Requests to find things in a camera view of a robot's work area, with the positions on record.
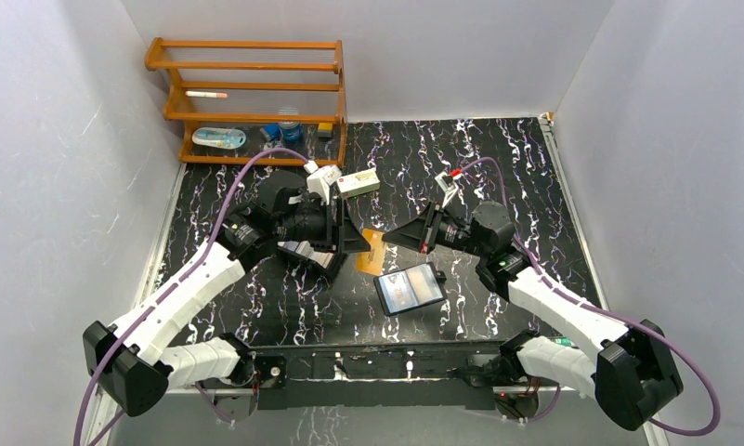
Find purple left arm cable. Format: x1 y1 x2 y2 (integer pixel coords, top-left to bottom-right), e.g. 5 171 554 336
72 146 318 446

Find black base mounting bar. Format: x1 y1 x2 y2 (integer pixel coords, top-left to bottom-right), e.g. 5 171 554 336
196 341 564 413

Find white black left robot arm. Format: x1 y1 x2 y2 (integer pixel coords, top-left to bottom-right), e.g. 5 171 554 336
83 187 371 417

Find white green red carton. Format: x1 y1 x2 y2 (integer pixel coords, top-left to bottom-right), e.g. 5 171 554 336
336 168 380 198

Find blue white plastic package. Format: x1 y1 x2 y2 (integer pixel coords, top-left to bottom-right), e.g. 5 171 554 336
191 126 247 150

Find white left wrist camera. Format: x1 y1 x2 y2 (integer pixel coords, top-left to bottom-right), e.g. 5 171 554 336
304 160 342 203

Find black card holder box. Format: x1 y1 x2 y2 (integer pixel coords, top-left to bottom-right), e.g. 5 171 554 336
277 241 347 283

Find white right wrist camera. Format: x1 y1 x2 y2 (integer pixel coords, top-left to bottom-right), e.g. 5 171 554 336
435 169 463 208

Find wooden shelf rack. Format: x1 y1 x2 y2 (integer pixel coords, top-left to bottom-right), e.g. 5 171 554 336
144 37 347 166

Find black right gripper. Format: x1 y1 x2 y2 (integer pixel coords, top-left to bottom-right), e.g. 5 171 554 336
383 200 489 258

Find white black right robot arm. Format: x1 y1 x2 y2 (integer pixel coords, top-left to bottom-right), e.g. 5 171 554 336
382 202 684 431

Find orange credit card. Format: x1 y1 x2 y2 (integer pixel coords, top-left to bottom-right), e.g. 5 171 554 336
356 229 386 276

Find small yellow black block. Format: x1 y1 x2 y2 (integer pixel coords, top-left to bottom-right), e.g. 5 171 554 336
317 123 334 139

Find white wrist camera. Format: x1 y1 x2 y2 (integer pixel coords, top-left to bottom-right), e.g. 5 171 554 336
435 169 463 208
304 160 342 203

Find blue jar clear lid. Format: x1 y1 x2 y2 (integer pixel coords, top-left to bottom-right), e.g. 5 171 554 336
278 107 303 142

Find white pink marker pen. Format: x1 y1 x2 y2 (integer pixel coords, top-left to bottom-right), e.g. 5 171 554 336
185 90 228 99

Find small blue block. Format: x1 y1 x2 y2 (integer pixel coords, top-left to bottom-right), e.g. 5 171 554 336
260 124 281 141

